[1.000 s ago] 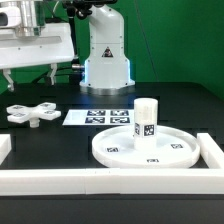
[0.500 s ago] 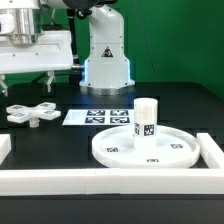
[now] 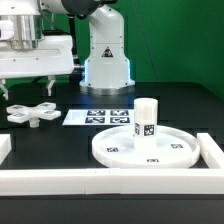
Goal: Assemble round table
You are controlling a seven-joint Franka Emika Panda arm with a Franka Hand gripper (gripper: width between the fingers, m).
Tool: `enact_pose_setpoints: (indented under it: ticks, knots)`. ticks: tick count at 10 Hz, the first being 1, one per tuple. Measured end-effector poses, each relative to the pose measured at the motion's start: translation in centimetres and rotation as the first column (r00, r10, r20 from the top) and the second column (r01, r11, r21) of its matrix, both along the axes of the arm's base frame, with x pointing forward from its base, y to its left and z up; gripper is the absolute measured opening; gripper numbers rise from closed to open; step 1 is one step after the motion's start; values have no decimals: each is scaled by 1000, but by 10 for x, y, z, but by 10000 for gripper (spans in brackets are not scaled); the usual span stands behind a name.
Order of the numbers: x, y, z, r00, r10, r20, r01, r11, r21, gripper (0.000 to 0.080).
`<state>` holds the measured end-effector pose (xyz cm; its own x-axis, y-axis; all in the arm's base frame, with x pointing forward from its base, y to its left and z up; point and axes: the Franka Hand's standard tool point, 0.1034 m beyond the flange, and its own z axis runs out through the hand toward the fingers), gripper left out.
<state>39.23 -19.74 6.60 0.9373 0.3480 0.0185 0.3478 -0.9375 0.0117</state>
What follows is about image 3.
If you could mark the white cross-shaped table base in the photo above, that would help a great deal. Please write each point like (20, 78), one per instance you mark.
(33, 115)

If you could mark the white front fence bar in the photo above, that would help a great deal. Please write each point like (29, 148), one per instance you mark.
(111, 181)

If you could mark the white marker sheet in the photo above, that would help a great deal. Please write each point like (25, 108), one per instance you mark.
(89, 117)

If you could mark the white round table top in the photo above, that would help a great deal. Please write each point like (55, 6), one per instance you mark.
(171, 148)

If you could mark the white fence block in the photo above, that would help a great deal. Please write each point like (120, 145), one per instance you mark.
(5, 146)
(210, 151)

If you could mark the black camera stand pole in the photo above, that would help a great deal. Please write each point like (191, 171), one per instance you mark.
(76, 75)

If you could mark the white left fence block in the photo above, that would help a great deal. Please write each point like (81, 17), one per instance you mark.
(5, 146)

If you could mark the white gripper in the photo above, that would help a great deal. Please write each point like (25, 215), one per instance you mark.
(52, 57)

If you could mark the white right fence block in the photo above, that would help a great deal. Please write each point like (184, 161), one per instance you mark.
(210, 151)

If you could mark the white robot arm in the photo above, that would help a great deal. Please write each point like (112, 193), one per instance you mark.
(106, 70)

